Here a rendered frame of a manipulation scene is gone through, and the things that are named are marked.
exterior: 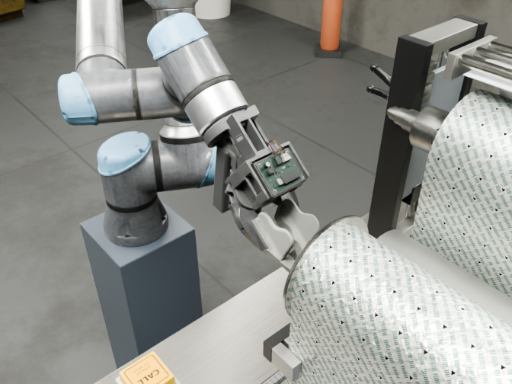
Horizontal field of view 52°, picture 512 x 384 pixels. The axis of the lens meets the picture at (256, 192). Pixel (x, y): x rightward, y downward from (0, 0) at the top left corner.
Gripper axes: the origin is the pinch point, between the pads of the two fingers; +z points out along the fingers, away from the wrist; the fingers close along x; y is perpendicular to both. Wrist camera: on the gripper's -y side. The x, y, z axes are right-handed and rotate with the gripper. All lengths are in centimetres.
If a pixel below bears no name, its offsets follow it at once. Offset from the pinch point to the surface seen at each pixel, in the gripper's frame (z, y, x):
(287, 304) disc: 3.1, 3.6, -6.3
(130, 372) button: 3.2, -37.2, -17.2
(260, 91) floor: -102, -246, 200
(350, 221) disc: -1.6, 9.3, 3.5
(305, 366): 11.4, -1.5, -5.6
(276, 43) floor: -153, -289, 277
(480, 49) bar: -11.9, 19.2, 28.3
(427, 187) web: 0.2, 8.7, 18.3
